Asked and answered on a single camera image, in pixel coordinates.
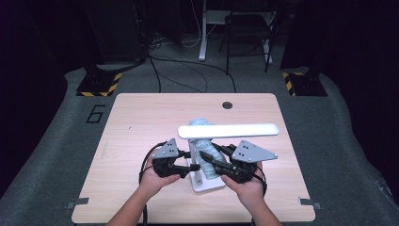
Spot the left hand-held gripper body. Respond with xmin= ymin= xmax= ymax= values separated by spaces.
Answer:
xmin=152 ymin=137 xmax=182 ymax=179

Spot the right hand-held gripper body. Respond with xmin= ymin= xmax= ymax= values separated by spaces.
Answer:
xmin=215 ymin=139 xmax=279 ymax=185

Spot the light blue cleaning cloth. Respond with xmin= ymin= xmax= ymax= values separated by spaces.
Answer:
xmin=187 ymin=117 xmax=227 ymax=181

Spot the white desk lamp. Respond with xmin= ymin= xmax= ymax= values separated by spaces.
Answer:
xmin=177 ymin=122 xmax=280 ymax=193

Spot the person's left hand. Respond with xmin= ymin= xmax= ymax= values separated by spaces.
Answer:
xmin=137 ymin=158 xmax=182 ymax=202

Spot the person's right hand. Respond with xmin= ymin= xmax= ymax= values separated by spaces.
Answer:
xmin=220 ymin=162 xmax=267 ymax=208

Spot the black yellow striped stand base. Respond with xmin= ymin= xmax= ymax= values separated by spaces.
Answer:
xmin=75 ymin=72 xmax=122 ymax=98
xmin=281 ymin=71 xmax=328 ymax=97

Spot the black chair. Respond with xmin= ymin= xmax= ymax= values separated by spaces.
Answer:
xmin=218 ymin=12 xmax=277 ymax=75

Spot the dark cabinet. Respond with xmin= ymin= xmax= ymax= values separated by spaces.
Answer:
xmin=82 ymin=0 xmax=149 ymax=65

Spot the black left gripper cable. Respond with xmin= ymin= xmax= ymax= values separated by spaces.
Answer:
xmin=138 ymin=140 xmax=168 ymax=226

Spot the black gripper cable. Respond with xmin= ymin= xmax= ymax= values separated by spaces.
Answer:
xmin=253 ymin=166 xmax=268 ymax=197
xmin=138 ymin=140 xmax=168 ymax=226

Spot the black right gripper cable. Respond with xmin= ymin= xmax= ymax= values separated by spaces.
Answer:
xmin=253 ymin=166 xmax=268 ymax=197

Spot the black floor cable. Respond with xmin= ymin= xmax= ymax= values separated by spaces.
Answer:
xmin=147 ymin=55 xmax=163 ymax=94
xmin=149 ymin=56 xmax=238 ymax=94

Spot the grey metal table bracket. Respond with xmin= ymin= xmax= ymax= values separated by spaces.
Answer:
xmin=65 ymin=197 xmax=89 ymax=210
xmin=297 ymin=197 xmax=323 ymax=210

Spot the white desk frame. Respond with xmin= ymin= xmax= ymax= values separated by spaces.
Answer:
xmin=198 ymin=0 xmax=275 ymax=65

